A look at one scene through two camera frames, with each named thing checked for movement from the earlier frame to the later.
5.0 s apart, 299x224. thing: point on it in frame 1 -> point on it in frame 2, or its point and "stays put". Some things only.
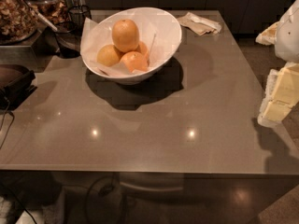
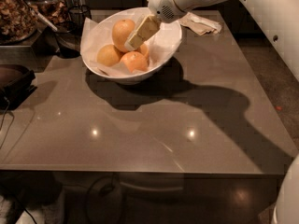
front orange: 135,61 stays put
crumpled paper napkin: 199,25 stays put
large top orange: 125,35 stays put
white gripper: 289,36 -> 163,4
